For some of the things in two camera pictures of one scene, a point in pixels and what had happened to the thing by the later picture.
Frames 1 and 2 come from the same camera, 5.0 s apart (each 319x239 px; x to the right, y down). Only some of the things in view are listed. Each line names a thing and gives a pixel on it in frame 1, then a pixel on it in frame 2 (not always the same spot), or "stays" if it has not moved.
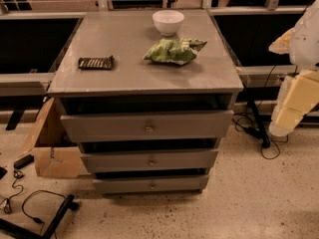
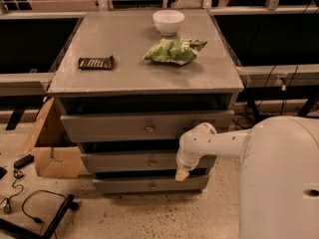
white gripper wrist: [307, 43] to [184, 163]
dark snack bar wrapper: [95, 63] stays
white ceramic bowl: [167, 22] stays
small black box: [23, 161] stays
